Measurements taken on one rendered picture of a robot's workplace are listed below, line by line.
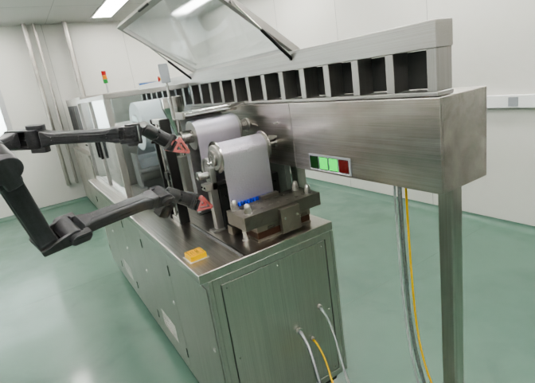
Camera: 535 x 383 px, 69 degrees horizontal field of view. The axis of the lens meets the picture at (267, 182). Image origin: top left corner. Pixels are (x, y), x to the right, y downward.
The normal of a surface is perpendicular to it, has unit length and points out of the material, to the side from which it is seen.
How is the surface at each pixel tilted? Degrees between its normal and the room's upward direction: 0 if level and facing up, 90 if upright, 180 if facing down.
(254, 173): 90
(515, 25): 90
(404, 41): 90
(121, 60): 90
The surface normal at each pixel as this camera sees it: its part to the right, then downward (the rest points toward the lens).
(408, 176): -0.83, 0.26
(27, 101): 0.54, 0.14
